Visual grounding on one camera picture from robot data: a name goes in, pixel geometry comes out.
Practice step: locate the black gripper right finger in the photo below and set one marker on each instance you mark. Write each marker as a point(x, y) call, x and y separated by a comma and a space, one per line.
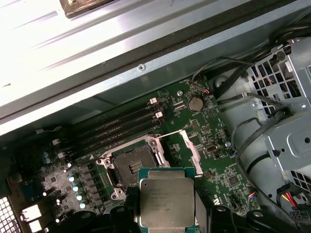
point(219, 219)

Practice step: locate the round coin battery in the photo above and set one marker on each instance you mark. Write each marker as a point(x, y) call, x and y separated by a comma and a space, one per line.
point(195, 104)

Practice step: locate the black PC case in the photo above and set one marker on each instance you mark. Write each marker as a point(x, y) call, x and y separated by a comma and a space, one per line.
point(155, 80)

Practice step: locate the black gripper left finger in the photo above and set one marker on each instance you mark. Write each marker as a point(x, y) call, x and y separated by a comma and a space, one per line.
point(131, 218)

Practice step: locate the RAM slot black clips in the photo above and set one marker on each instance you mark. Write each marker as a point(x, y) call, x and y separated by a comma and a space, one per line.
point(109, 140)

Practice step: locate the CPU socket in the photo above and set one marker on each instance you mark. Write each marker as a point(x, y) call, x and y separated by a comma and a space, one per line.
point(124, 165)

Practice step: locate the silver CPU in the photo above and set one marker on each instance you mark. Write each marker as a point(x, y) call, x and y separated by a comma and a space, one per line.
point(165, 196)

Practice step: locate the silver metal drive cage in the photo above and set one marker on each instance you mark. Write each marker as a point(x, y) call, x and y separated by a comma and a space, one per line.
point(286, 145)

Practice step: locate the green motherboard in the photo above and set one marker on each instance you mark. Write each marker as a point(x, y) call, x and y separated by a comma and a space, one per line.
point(218, 126)

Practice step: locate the metal socket cover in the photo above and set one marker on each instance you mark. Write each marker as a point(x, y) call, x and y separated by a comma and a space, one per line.
point(193, 153)

